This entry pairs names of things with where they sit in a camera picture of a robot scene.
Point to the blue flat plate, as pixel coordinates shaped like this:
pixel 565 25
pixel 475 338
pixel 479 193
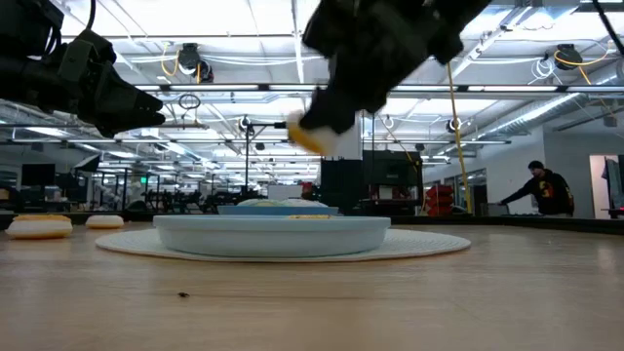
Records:
pixel 278 210

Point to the white round woven placemat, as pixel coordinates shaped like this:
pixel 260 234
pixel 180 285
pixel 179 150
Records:
pixel 429 244

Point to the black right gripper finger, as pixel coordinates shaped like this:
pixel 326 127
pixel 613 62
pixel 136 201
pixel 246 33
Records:
pixel 334 109

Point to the black cabinet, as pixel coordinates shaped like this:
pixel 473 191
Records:
pixel 390 170

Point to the black monitor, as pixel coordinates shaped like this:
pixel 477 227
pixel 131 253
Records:
pixel 37 174

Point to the small white donut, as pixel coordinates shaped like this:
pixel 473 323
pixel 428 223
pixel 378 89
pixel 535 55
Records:
pixel 104 222

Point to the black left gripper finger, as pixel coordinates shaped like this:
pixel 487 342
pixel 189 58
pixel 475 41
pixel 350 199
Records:
pixel 127 124
pixel 127 95

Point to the red stacked bins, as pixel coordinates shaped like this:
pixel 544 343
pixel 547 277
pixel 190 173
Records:
pixel 439 200

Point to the small pale yellow donut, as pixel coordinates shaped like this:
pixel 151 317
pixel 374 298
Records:
pixel 304 139

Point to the white board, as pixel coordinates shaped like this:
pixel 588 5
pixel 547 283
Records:
pixel 285 192

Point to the white building pillar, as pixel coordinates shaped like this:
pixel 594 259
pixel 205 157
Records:
pixel 350 152

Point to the silver ventilation duct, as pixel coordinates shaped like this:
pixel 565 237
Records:
pixel 531 114

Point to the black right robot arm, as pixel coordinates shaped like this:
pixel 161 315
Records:
pixel 458 24

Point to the black overhead frame rail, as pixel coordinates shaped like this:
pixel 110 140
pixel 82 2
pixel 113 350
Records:
pixel 219 88

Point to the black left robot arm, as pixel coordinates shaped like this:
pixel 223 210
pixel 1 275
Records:
pixel 27 63

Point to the person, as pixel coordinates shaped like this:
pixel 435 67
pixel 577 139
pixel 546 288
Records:
pixel 548 192

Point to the pale blue deep plate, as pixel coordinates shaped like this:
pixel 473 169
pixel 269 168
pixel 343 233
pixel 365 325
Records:
pixel 273 239

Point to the black table edge rail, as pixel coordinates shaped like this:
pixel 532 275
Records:
pixel 536 223

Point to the black tubular stand frame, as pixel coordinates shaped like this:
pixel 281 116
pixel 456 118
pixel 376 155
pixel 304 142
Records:
pixel 247 156

